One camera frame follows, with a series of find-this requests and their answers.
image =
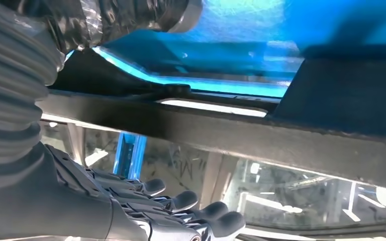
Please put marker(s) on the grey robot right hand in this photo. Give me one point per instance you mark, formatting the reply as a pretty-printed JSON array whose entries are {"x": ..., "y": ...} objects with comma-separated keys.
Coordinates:
[{"x": 63, "y": 206}]

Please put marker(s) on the blue metal shelf rack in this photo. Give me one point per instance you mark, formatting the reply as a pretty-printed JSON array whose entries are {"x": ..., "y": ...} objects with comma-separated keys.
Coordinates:
[{"x": 246, "y": 33}]

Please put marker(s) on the white car with red stripe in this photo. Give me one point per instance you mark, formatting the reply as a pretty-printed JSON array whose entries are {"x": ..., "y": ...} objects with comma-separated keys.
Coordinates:
[{"x": 279, "y": 199}]

